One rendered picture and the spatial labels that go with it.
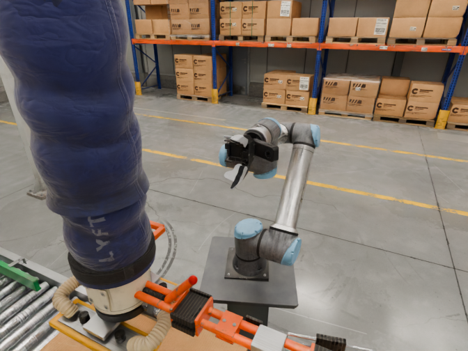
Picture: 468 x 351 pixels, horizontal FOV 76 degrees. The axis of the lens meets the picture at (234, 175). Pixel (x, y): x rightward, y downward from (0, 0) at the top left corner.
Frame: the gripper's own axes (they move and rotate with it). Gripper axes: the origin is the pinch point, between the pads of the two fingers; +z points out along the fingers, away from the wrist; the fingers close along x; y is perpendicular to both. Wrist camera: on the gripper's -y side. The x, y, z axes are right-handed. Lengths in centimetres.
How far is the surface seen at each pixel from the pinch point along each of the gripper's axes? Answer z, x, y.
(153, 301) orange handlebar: 25.0, -32.5, 11.9
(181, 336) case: 11, -66, 15
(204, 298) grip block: 18.7, -31.6, -0.3
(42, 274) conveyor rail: -7, -103, 134
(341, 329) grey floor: -97, -163, -40
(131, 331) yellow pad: 29, -44, 18
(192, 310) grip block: 23.4, -31.7, 0.4
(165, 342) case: 16, -66, 19
